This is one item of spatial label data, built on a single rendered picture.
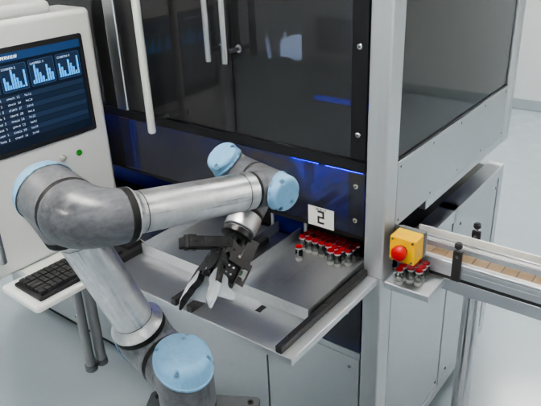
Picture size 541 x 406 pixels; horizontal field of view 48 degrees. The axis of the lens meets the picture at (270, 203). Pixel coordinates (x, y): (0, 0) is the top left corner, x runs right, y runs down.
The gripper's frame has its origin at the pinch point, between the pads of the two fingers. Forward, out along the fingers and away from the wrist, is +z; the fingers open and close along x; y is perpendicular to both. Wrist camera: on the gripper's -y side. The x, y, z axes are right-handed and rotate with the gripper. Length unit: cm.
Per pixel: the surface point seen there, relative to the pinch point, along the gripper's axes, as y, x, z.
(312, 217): 29, 21, -45
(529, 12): 236, 190, -427
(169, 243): 7, 59, -28
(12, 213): -35, 79, -16
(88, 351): 18, 127, 5
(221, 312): 17.2, 23.6, -8.6
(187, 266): 9.6, 42.4, -19.8
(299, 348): 29.8, 3.2, -5.6
